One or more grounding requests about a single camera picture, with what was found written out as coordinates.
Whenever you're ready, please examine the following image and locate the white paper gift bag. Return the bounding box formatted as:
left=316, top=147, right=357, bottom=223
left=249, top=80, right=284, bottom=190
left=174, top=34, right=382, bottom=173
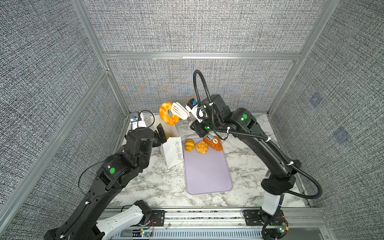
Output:
left=151, top=115, right=184, bottom=169

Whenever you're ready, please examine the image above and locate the reddish brown triangular bread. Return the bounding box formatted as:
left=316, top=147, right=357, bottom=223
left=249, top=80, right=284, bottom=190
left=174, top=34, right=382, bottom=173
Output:
left=203, top=137, right=223, bottom=152

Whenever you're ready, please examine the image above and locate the glazed ring donut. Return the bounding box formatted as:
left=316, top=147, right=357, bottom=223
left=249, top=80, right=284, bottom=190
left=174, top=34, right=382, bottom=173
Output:
left=159, top=102, right=180, bottom=126

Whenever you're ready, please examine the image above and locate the round flaky bun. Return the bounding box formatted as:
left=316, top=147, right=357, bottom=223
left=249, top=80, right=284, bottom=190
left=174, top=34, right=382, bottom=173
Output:
left=196, top=141, right=209, bottom=154

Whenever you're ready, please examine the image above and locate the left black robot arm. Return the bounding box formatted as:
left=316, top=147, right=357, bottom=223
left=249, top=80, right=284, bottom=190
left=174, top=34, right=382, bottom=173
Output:
left=44, top=124, right=167, bottom=240

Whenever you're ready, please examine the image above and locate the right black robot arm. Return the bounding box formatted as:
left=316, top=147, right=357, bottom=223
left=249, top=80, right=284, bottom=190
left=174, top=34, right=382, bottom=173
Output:
left=186, top=95, right=301, bottom=223

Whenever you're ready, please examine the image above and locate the small round croissant top left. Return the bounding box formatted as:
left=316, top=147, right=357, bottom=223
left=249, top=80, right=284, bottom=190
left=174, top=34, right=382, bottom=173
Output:
left=185, top=139, right=196, bottom=152

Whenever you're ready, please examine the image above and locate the lavender plastic tray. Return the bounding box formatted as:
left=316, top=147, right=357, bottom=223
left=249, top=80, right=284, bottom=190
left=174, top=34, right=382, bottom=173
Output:
left=183, top=138, right=233, bottom=195

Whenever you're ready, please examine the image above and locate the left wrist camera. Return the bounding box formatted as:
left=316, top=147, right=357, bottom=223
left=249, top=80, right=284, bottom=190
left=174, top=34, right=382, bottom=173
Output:
left=129, top=111, right=153, bottom=130

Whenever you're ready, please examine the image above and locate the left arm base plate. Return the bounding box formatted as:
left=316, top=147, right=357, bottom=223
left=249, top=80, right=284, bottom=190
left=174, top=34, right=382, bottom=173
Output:
left=135, top=210, right=166, bottom=227

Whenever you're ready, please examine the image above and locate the aluminium front rail frame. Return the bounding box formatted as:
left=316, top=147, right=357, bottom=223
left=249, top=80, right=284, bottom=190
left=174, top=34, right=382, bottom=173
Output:
left=99, top=205, right=336, bottom=240

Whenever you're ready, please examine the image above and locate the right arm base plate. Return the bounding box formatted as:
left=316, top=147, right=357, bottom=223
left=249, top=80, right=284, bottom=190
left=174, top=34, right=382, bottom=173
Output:
left=242, top=209, right=288, bottom=227

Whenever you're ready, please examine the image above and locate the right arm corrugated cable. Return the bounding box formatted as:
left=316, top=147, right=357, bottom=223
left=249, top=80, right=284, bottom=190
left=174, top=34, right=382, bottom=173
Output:
left=192, top=69, right=323, bottom=240

